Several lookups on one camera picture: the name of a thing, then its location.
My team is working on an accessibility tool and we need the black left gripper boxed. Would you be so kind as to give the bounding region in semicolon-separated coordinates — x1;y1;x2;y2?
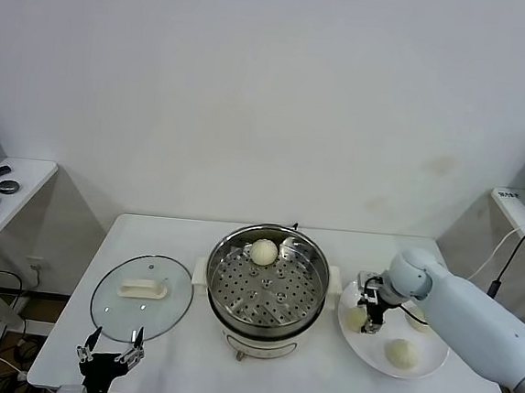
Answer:
71;320;148;393

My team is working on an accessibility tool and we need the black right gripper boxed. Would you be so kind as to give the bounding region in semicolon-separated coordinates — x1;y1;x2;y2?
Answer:
355;285;391;338

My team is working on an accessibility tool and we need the white steamed baozi bun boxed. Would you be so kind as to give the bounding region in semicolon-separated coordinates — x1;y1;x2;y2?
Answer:
249;237;280;267
345;307;368;334
383;337;418;371
405;309;432;334

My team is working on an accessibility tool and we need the glass lid with cream handle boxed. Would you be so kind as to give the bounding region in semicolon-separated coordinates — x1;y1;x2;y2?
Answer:
87;249;198;349

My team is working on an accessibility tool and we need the perforated steel steamer basket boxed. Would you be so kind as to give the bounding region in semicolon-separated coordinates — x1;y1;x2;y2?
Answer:
188;217;349;335

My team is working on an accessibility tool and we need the white round plate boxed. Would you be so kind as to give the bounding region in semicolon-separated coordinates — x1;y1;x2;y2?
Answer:
333;276;457;384

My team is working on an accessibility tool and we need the cream electric cooker base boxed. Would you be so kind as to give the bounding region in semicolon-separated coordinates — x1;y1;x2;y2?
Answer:
202;292;328;370

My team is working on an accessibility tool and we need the white side table with laptop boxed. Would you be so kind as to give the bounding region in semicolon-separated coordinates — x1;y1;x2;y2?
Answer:
473;186;525;393

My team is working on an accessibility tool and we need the white side table with mouse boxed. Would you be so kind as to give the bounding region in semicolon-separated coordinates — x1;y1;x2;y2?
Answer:
0;156;71;363

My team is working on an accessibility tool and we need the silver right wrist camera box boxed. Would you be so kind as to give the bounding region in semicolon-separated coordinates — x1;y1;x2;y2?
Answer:
356;269;385;291

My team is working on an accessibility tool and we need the white wall outlet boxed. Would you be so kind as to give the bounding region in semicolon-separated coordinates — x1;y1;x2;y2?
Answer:
24;255;48;276

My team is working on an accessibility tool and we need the black cable with adapter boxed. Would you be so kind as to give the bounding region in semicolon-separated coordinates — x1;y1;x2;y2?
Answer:
487;224;525;304

